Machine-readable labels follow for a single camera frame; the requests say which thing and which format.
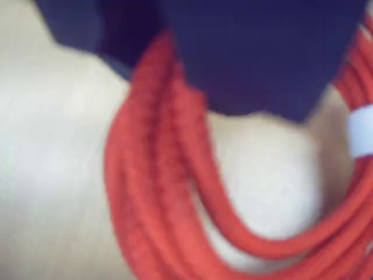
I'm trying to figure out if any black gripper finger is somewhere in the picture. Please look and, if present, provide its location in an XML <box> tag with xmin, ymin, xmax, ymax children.
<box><xmin>31</xmin><ymin>0</ymin><xmax>170</xmax><ymax>80</ymax></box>
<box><xmin>162</xmin><ymin>0</ymin><xmax>368</xmax><ymax>123</ymax></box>

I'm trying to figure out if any red braided charging cable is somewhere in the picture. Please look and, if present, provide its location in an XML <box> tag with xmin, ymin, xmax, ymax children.
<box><xmin>103</xmin><ymin>11</ymin><xmax>373</xmax><ymax>280</ymax></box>

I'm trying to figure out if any white cable tie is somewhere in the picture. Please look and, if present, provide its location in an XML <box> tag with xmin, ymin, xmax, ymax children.
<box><xmin>346</xmin><ymin>103</ymin><xmax>373</xmax><ymax>160</ymax></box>

